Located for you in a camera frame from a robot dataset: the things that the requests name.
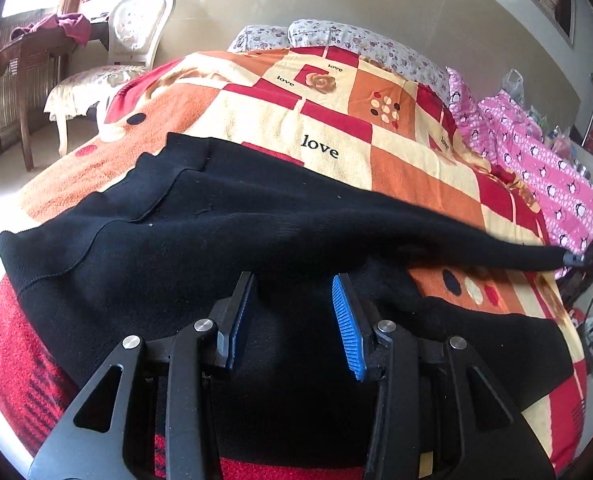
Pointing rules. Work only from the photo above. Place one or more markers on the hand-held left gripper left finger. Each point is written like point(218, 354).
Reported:
point(240, 322)

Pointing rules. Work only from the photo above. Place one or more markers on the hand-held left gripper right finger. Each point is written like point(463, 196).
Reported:
point(346, 320)

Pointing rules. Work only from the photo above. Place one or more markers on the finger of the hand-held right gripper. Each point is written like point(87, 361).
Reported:
point(583, 258)

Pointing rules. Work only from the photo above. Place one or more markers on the black pants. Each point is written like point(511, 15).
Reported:
point(226, 230)

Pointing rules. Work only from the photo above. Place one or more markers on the pink penguin print quilt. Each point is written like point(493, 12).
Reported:
point(546, 175)

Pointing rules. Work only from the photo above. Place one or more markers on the checkered orange red blanket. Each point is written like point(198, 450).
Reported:
point(401, 185)

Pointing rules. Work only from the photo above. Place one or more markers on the clear plastic bag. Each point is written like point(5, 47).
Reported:
point(513, 85)

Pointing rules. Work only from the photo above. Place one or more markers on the pink penguin print pillow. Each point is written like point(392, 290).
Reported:
point(464, 110)

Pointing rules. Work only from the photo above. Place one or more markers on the large floral pillow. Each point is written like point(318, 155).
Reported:
point(366, 45)

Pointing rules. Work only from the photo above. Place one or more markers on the small floral pillow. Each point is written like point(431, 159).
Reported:
point(256, 37)

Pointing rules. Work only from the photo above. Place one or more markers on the white ornate chair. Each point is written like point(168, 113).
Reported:
point(136, 20)

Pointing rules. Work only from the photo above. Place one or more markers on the dark wooden table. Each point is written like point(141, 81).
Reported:
point(31, 55)

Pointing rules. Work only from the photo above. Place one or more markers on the maroon cloth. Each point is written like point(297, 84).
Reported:
point(71, 25)

